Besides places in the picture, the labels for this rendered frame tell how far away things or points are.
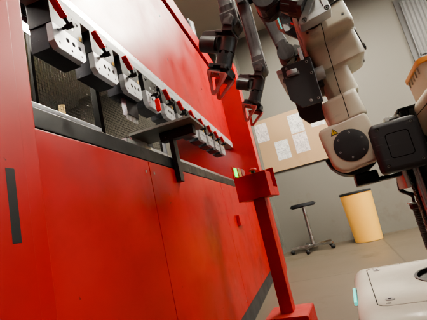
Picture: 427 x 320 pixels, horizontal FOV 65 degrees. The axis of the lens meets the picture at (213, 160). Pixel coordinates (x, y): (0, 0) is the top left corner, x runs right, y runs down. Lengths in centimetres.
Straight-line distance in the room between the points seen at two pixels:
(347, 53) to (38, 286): 110
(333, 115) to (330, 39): 27
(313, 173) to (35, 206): 490
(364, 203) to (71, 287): 416
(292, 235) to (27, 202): 494
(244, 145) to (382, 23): 318
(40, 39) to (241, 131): 267
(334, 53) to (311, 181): 410
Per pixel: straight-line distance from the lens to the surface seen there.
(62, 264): 72
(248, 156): 350
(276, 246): 168
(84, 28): 135
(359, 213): 462
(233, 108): 364
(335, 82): 125
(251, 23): 170
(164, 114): 178
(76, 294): 74
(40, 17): 120
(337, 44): 128
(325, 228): 526
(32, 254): 52
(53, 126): 79
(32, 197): 54
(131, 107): 150
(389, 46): 573
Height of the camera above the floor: 56
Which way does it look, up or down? 11 degrees up
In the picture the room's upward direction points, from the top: 13 degrees counter-clockwise
